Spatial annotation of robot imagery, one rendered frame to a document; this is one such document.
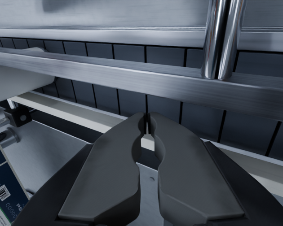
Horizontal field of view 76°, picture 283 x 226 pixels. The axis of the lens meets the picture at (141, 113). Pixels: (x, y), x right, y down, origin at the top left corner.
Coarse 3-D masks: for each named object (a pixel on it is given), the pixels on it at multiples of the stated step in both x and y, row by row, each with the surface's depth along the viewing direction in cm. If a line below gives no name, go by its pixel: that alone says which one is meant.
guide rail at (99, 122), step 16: (16, 96) 27; (32, 96) 27; (48, 112) 24; (64, 112) 22; (80, 112) 22; (96, 112) 22; (96, 128) 20; (144, 144) 17; (240, 160) 14; (256, 160) 14; (256, 176) 13; (272, 176) 13; (272, 192) 13
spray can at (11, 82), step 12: (36, 48) 24; (0, 72) 19; (12, 72) 20; (24, 72) 21; (0, 84) 19; (12, 84) 20; (24, 84) 22; (36, 84) 23; (48, 84) 26; (0, 96) 20; (12, 96) 22
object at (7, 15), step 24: (0, 0) 33; (24, 0) 30; (48, 0) 27; (72, 0) 25; (96, 0) 23; (120, 0) 21; (144, 0) 20; (168, 0) 19; (192, 0) 17; (264, 0) 15; (0, 24) 36; (24, 24) 32; (48, 24) 29; (72, 24) 26; (96, 24) 24; (120, 24) 22; (144, 24) 21; (168, 24) 20; (192, 24) 18; (264, 24) 16
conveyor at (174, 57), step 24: (24, 48) 27; (48, 48) 24; (72, 48) 22; (96, 48) 20; (120, 48) 18; (144, 48) 17; (168, 48) 16; (192, 48) 15; (240, 72) 14; (264, 72) 13; (72, 96) 26; (96, 96) 23; (120, 96) 21; (144, 96) 19; (192, 120) 17; (216, 120) 16; (240, 120) 15; (264, 120) 14; (240, 144) 16; (264, 144) 15
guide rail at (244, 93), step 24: (0, 48) 16; (48, 72) 12; (72, 72) 11; (96, 72) 10; (120, 72) 9; (144, 72) 8; (168, 72) 8; (192, 72) 8; (168, 96) 8; (192, 96) 8; (216, 96) 7; (240, 96) 7; (264, 96) 6
